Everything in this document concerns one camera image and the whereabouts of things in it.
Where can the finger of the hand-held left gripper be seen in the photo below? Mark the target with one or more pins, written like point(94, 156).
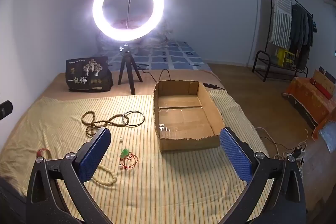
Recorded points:
point(5, 109)

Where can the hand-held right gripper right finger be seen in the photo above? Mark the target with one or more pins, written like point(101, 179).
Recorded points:
point(236, 158)

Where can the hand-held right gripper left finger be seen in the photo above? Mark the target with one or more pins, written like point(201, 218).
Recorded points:
point(95, 153)

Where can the brown cardboard box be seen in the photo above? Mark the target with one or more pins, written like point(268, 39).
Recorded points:
point(183, 119)

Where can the power strip with black adapter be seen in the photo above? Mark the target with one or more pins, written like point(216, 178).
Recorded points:
point(299, 153)

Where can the tan bed mattress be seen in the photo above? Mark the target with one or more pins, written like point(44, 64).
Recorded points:
point(131, 98)

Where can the black printed snack bag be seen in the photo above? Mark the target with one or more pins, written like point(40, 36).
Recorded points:
point(89, 77)

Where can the orange cloth covered box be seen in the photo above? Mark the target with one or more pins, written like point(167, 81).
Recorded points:
point(304, 98)

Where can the bubble wrap bag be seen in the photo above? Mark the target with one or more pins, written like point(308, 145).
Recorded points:
point(328, 134)

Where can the black mini tripod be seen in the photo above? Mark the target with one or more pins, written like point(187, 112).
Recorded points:
point(126, 61)

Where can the red long box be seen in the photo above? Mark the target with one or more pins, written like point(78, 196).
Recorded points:
point(320, 87)

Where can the black clothes rack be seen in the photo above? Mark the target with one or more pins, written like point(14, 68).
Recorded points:
point(263, 51)

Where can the yellow box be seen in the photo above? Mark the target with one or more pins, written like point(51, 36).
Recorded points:
point(284, 56)

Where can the brown cardboard piece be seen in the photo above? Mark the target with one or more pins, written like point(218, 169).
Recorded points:
point(326, 79)

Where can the blue patterned bedsheet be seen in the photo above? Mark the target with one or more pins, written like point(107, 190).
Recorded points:
point(170, 56)

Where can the dark hanging clothes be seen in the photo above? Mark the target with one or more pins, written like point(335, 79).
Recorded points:
point(299, 29)

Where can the phone holder on pole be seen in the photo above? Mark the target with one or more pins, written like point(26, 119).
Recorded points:
point(128, 8)

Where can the striped towel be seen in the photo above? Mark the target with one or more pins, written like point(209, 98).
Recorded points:
point(281, 16)

